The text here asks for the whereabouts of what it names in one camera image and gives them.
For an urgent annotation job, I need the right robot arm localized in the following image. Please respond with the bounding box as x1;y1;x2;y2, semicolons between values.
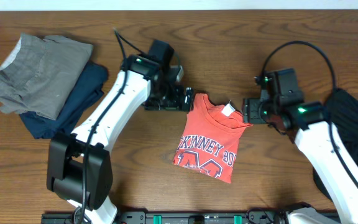
243;68;358;223

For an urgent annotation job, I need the black garment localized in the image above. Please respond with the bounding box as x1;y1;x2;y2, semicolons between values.
312;88;358;200

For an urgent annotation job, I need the navy folded garment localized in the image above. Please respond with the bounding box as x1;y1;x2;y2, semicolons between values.
19;62;108;139

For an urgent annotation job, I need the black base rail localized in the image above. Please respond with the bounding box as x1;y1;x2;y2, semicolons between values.
41;207;288;224

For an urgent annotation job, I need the red t-shirt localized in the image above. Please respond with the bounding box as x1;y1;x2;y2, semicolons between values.
173;93;252;184

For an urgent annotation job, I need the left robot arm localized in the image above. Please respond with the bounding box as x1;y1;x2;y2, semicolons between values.
42;40;193;223

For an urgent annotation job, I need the grey folded garment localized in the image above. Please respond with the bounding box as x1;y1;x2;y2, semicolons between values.
0;33;93;120

